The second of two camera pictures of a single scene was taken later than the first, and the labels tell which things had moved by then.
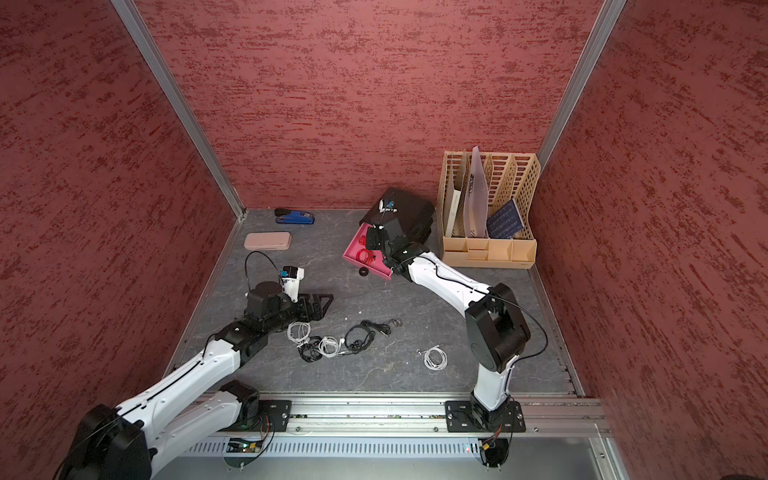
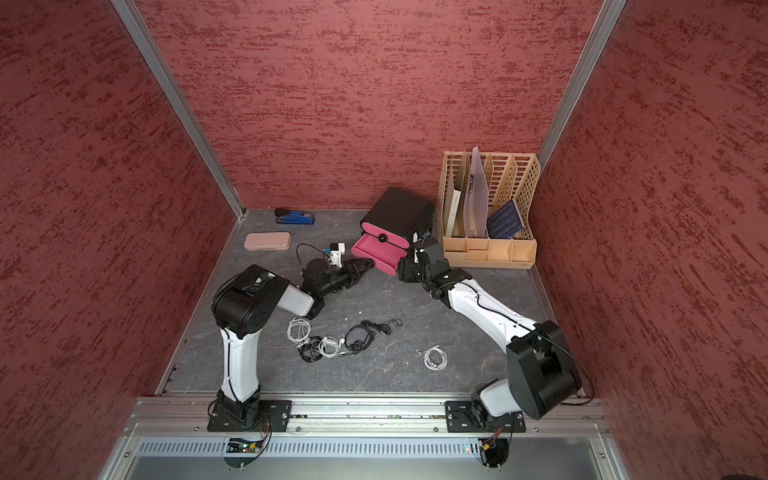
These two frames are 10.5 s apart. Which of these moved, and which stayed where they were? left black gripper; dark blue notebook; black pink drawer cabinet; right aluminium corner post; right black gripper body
Moved: left black gripper; right black gripper body
Stayed: dark blue notebook; right aluminium corner post; black pink drawer cabinet
